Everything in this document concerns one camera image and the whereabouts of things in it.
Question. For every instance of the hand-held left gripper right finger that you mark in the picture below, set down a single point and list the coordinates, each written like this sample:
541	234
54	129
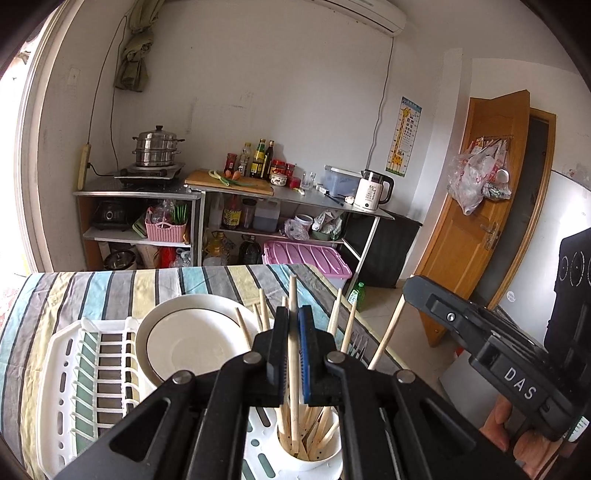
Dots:
305	360

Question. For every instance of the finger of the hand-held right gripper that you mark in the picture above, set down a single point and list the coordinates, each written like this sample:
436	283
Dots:
434	300

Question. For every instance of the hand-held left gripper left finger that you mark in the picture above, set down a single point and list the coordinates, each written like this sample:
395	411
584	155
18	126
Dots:
282	360

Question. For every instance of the group of wooden chopsticks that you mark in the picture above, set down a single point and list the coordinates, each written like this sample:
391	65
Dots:
385	334

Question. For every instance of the light wooden chopstick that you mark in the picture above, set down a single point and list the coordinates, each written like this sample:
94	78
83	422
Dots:
293	295

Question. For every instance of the white utensil cup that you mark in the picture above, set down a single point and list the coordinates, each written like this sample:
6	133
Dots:
309	470

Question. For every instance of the person's right hand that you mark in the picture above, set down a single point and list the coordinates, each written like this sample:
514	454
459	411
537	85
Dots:
496	424

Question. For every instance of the metal fork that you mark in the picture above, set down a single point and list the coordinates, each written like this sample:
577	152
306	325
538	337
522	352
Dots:
351	344
361	344

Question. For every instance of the black cabinet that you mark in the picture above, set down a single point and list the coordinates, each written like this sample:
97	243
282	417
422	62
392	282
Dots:
392	254

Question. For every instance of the wooden door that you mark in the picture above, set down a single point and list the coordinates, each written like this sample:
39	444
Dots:
461	230

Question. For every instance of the green plastic bottle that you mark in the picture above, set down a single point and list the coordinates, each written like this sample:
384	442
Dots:
358	297

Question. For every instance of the white ceramic bowl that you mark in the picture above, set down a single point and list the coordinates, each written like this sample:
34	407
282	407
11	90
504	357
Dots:
194	341

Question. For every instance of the pink lid storage box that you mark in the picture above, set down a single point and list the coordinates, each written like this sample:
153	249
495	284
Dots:
300	256

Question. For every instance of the large dark oil bottle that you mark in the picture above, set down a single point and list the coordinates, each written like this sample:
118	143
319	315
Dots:
250	251

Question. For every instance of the white panel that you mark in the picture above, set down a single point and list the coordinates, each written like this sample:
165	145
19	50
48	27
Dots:
531	240

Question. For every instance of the white electric kettle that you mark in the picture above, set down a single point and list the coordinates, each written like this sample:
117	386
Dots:
369	194

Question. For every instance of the hanging plastic bags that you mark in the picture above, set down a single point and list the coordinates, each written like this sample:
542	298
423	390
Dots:
471	180

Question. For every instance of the shelf plastic bags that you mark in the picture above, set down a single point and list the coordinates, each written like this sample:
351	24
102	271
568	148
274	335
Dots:
328	226

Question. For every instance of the yellow cooking oil bottle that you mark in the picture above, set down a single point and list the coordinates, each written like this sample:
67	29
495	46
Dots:
214	249

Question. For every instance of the white jar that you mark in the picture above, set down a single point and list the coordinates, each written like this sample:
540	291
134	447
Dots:
304	226

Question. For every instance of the translucent plastic jug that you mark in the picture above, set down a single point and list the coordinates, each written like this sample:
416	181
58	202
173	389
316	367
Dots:
267	219

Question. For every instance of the dark storage jar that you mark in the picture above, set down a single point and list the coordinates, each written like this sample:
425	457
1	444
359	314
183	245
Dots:
248	214

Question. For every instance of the blue lid plastic box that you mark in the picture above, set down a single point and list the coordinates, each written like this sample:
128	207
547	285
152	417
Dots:
339	182

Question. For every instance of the dark soy sauce bottle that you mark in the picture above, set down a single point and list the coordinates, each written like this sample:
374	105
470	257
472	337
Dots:
232	214

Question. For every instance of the steel kitchen counter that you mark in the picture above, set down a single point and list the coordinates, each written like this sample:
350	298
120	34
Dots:
304	198

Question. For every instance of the small drinking glass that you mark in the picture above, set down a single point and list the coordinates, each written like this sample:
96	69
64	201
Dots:
309	181

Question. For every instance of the pink plastic basket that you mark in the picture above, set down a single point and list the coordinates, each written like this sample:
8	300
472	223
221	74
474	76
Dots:
166	230

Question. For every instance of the small patterned bowl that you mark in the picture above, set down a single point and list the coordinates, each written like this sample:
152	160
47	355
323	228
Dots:
279	180

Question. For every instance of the striped tablecloth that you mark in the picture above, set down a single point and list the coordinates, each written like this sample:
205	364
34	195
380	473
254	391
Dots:
115	286

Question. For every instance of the red jar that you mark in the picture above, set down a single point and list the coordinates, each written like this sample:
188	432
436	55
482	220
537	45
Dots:
291	175
278	166

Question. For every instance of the steel mixing bowl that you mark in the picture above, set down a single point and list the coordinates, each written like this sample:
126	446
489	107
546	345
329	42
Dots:
120	261

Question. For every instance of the orange carrot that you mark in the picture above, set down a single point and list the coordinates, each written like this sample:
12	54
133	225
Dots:
235	175

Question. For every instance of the green onion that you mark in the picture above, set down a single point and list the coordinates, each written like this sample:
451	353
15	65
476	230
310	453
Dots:
217	177

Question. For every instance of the wooden cutting board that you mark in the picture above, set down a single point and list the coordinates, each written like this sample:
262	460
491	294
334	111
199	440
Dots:
203	182

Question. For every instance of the red label sauce bottle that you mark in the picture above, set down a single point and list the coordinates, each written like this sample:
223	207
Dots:
231	167

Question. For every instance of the clear glass bottle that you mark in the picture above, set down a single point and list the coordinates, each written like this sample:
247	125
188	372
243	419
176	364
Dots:
244	164

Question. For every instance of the yellow label dark bottle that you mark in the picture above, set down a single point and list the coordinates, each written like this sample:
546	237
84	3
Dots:
258	161

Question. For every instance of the black kitchen appliance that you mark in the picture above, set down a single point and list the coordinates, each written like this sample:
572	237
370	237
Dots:
113	217

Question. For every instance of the white plastic dish rack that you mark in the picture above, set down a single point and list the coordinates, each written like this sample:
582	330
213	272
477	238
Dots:
55	392

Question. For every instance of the black cooktop stove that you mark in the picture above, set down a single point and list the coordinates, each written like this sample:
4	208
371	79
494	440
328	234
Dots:
147	173

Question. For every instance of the steel steamer pot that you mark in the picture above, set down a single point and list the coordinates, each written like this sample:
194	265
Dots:
157	150

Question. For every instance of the steel kitchen shelf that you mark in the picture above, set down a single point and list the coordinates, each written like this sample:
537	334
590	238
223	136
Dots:
106	187

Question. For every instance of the beige power strip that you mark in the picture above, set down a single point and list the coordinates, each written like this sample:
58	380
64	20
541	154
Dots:
84	166

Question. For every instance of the white indoor air conditioner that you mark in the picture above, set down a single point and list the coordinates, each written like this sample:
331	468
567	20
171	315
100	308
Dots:
369	16

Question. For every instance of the sliding glass door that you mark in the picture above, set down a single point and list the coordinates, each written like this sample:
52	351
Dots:
30	184

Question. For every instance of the hanging olive cloth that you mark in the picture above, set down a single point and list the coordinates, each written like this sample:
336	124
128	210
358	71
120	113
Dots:
134	64

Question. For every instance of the giraffe wall poster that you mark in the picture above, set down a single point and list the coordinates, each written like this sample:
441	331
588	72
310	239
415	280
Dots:
404	138

